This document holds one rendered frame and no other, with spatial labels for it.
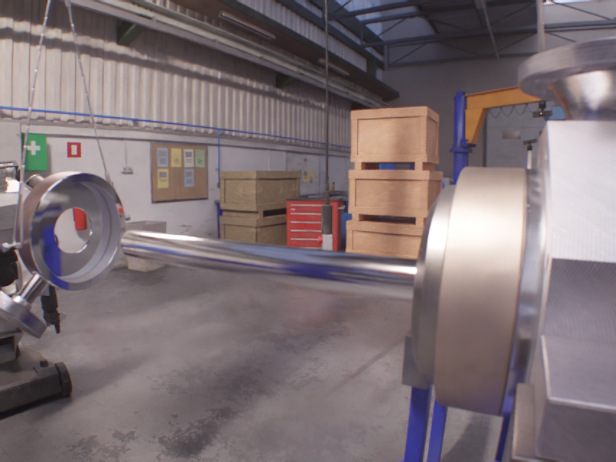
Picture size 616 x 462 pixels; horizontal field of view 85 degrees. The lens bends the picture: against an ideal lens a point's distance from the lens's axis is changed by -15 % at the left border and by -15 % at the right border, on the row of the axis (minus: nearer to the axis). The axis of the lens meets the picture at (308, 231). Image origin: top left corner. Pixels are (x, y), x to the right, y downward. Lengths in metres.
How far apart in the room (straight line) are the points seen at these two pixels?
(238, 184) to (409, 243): 2.48
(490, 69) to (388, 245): 10.25
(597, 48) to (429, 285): 0.34
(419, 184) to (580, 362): 4.43
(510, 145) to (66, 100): 12.24
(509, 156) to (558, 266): 13.47
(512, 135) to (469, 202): 13.39
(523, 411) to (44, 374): 2.42
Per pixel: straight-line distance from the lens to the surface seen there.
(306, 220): 5.43
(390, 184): 4.85
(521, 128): 13.91
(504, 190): 0.52
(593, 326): 0.41
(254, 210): 5.40
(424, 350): 0.53
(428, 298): 0.50
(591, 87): 0.58
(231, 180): 5.71
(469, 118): 8.05
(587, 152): 0.49
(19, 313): 1.18
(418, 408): 1.18
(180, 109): 6.81
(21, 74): 5.56
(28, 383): 2.54
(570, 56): 0.54
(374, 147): 4.97
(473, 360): 0.49
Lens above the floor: 1.25
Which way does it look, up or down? 8 degrees down
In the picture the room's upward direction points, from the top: straight up
